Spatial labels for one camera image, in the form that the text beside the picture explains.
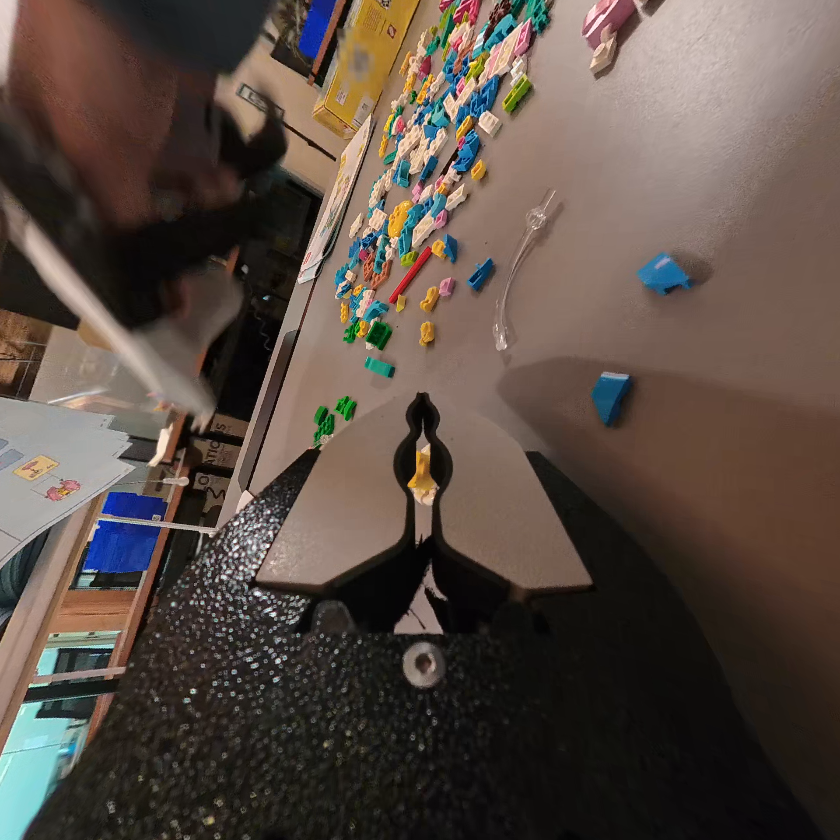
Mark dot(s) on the closed instruction booklet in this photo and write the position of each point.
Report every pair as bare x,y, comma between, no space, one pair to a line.
334,197

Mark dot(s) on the blue bracket lego brick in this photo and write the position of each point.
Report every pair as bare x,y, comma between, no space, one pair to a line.
480,274

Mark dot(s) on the clear curved lego piece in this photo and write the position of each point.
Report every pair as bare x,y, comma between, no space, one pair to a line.
533,220

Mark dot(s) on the teal curved lego piece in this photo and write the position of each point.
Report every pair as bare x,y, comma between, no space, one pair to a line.
379,367

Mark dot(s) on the small yellow white lego assembly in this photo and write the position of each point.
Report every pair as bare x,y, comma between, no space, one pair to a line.
422,472

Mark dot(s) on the yellow round lego dish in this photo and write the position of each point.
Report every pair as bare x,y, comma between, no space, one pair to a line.
399,220

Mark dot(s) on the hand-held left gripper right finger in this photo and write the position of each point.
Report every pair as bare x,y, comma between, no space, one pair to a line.
505,512

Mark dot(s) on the white book stand wooden board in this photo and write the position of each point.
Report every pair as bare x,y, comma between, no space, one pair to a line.
164,523

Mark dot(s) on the printed cardboard box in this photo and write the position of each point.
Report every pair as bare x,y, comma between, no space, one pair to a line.
220,449

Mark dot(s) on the grey desk with wooden edge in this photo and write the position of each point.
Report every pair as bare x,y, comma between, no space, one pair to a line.
46,590

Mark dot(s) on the blue slope lego brick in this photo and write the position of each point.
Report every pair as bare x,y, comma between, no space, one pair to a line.
610,397
661,272

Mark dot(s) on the white square lego brick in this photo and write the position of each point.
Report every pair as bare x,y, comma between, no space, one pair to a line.
602,54

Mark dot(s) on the red lego bar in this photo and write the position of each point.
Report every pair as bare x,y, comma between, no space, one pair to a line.
410,274

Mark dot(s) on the scattered green lego bricks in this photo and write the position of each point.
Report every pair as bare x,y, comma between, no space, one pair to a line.
344,405

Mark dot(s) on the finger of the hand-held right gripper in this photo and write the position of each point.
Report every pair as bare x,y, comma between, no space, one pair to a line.
207,315
98,306

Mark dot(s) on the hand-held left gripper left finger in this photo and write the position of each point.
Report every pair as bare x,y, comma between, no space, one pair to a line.
341,512

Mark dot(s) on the pile of mixed lego bricks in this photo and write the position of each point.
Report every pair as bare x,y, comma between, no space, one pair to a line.
433,138

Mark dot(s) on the yellow lego set box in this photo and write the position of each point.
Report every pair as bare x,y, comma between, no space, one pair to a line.
403,39

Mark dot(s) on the person's right hand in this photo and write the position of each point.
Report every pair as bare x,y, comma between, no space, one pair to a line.
98,118

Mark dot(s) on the stack of blue bins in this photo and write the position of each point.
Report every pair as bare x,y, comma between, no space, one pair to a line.
124,538

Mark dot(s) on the blue plastic bin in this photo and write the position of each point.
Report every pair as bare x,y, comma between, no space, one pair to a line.
318,26

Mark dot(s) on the open instruction booklet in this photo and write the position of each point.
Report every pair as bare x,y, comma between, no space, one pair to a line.
65,433

